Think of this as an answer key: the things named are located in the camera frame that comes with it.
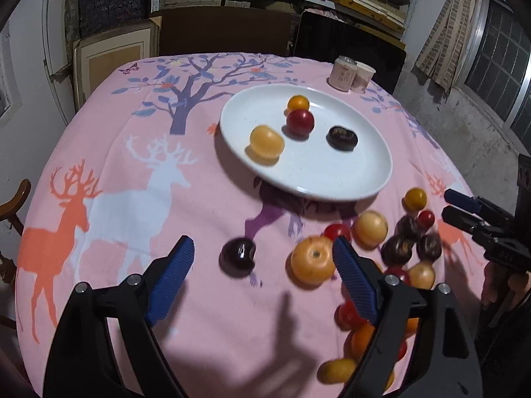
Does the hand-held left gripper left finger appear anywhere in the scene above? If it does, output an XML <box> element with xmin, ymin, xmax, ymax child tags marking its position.
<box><xmin>43</xmin><ymin>235</ymin><xmax>195</xmax><ymax>398</ymax></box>

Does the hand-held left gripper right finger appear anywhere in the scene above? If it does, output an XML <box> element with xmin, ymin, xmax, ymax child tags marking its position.
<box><xmin>332</xmin><ymin>236</ymin><xmax>484</xmax><ymax>398</ymax></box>

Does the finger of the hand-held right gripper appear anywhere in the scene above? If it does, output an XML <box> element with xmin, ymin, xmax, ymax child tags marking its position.
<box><xmin>441</xmin><ymin>206</ymin><xmax>503</xmax><ymax>244</ymax></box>
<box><xmin>444</xmin><ymin>188</ymin><xmax>516</xmax><ymax>227</ymax></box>

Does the dark purple wrinkled fruit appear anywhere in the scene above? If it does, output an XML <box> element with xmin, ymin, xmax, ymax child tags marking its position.
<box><xmin>380</xmin><ymin>234</ymin><xmax>412</xmax><ymax>265</ymax></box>
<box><xmin>327</xmin><ymin>126</ymin><xmax>358</xmax><ymax>150</ymax></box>
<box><xmin>394</xmin><ymin>215</ymin><xmax>421</xmax><ymax>241</ymax></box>
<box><xmin>416</xmin><ymin>233</ymin><xmax>443</xmax><ymax>263</ymax></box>

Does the large yellow round fruit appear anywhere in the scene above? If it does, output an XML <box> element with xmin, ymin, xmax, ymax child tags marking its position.
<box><xmin>290</xmin><ymin>235</ymin><xmax>338</xmax><ymax>286</ymax></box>

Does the shiny dark plum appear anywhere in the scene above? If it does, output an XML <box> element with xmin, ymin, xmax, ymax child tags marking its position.
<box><xmin>219</xmin><ymin>237</ymin><xmax>257</xmax><ymax>276</ymax></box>

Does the yellow orange round fruit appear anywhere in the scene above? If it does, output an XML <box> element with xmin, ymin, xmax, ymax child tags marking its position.
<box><xmin>317</xmin><ymin>358</ymin><xmax>358</xmax><ymax>385</ymax></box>

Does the white oval plate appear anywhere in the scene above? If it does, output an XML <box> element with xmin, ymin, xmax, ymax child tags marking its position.
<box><xmin>219</xmin><ymin>85</ymin><xmax>394</xmax><ymax>203</ymax></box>

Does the person's right forearm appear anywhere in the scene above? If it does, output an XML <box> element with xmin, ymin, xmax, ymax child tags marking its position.
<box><xmin>475</xmin><ymin>298</ymin><xmax>531</xmax><ymax>398</ymax></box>

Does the person's right hand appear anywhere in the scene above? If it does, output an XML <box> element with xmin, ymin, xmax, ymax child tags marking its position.
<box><xmin>481</xmin><ymin>261</ymin><xmax>531</xmax><ymax>307</ymax></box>

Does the window with metal grille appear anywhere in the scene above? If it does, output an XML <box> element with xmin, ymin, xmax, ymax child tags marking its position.
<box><xmin>460</xmin><ymin>0</ymin><xmax>531</xmax><ymax>133</ymax></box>

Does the pink deer printed tablecloth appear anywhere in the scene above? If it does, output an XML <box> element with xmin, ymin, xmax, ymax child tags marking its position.
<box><xmin>16</xmin><ymin>52</ymin><xmax>492</xmax><ymax>398</ymax></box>

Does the checked curtain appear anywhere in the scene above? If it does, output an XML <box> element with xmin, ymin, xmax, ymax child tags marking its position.
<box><xmin>415</xmin><ymin>0</ymin><xmax>486</xmax><ymax>92</ymax></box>

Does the wooden chair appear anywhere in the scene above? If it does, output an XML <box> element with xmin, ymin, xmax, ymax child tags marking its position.
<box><xmin>0</xmin><ymin>178</ymin><xmax>32</xmax><ymax>332</ymax></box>

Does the black panel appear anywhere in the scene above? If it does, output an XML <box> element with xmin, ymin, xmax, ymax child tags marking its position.
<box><xmin>292</xmin><ymin>10</ymin><xmax>407</xmax><ymax>94</ymax></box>

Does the beige framed wooden panel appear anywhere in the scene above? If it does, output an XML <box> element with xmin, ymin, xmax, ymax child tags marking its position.
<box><xmin>72</xmin><ymin>17</ymin><xmax>162</xmax><ymax>110</ymax></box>

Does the white framed window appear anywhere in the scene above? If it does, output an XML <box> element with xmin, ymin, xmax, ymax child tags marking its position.
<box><xmin>0</xmin><ymin>21</ymin><xmax>22</xmax><ymax>127</ymax></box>

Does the brown board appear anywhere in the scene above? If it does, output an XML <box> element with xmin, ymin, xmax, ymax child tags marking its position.
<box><xmin>160</xmin><ymin>6</ymin><xmax>301</xmax><ymax>56</ymax></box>

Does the white door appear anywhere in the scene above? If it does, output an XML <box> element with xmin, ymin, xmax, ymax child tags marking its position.
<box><xmin>41</xmin><ymin>0</ymin><xmax>84</xmax><ymax>125</ymax></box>

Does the stack of dark patterned boxes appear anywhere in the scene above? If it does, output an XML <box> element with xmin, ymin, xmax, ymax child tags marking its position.
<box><xmin>79</xmin><ymin>0</ymin><xmax>151</xmax><ymax>37</ymax></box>

